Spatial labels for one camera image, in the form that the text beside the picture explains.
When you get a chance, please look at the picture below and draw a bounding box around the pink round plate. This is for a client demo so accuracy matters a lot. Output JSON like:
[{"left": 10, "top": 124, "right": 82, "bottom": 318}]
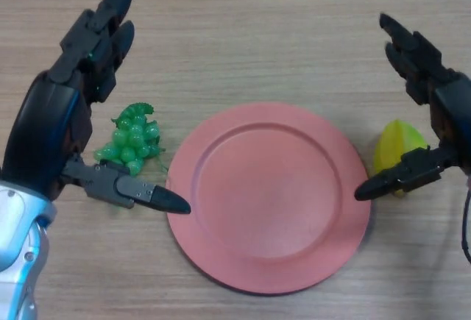
[{"left": 165, "top": 102, "right": 372, "bottom": 295}]

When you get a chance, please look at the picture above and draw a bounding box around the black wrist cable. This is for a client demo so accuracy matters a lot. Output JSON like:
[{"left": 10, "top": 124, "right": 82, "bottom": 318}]
[{"left": 461, "top": 178, "right": 471, "bottom": 266}]

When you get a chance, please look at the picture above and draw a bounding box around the yellow starfruit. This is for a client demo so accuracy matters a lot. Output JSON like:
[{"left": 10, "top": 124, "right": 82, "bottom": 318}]
[{"left": 373, "top": 119, "right": 431, "bottom": 199}]

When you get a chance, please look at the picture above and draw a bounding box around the green plastic grape bunch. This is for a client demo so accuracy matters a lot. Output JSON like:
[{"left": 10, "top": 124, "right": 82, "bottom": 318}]
[{"left": 92, "top": 102, "right": 169, "bottom": 211}]

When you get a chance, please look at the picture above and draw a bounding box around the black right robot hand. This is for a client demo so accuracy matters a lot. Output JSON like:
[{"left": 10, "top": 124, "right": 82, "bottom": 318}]
[{"left": 353, "top": 13, "right": 471, "bottom": 202}]

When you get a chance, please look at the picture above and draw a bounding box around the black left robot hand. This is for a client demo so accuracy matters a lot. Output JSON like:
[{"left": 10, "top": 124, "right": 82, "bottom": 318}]
[{"left": 1, "top": 0, "right": 191, "bottom": 225}]

